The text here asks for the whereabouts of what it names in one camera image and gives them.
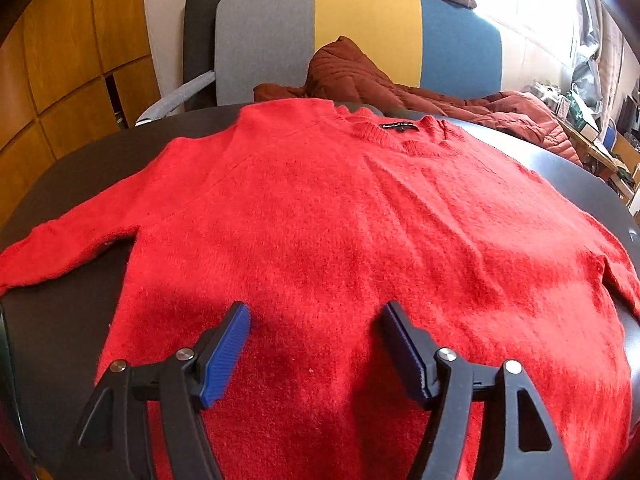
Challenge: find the rust quilted jacket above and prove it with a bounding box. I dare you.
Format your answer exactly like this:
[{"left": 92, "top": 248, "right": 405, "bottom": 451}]
[{"left": 254, "top": 36, "right": 583, "bottom": 167}]

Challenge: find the wooden panelled cabinet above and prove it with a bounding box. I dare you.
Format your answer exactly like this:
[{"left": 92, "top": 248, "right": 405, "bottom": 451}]
[{"left": 0, "top": 0, "right": 162, "bottom": 231}]

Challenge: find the red knit sweater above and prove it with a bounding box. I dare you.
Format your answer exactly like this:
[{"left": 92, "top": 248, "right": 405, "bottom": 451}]
[{"left": 0, "top": 99, "right": 640, "bottom": 480}]

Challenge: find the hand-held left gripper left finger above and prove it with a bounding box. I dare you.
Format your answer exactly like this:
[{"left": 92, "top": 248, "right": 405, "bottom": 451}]
[{"left": 61, "top": 301, "right": 251, "bottom": 480}]

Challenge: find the grey yellow blue sofa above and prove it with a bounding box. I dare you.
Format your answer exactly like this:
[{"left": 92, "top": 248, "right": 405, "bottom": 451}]
[{"left": 136, "top": 0, "right": 504, "bottom": 126}]

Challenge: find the cluttered wooden shelf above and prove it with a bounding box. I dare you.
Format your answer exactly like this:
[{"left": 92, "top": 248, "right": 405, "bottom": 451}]
[{"left": 525, "top": 80, "right": 640, "bottom": 211}]

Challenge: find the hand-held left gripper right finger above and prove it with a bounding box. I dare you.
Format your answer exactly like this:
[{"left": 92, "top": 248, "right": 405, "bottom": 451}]
[{"left": 381, "top": 301, "right": 576, "bottom": 480}]

